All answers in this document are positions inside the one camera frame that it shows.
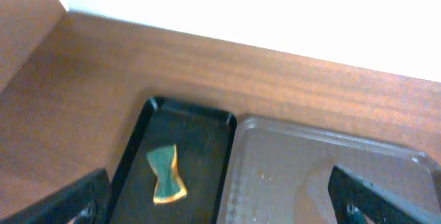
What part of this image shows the black plastic tray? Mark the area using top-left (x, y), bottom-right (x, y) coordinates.
top-left (107, 96), bottom-right (237, 223)

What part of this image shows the brown serving tray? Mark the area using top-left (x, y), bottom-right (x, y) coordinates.
top-left (217, 116), bottom-right (440, 223)

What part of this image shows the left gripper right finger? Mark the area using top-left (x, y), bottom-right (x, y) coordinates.
top-left (327, 165), bottom-right (440, 224)

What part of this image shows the green and yellow sponge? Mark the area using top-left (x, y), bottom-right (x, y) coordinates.
top-left (146, 144), bottom-right (187, 205)

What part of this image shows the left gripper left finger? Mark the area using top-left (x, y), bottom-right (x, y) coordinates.
top-left (1, 168), bottom-right (111, 224)

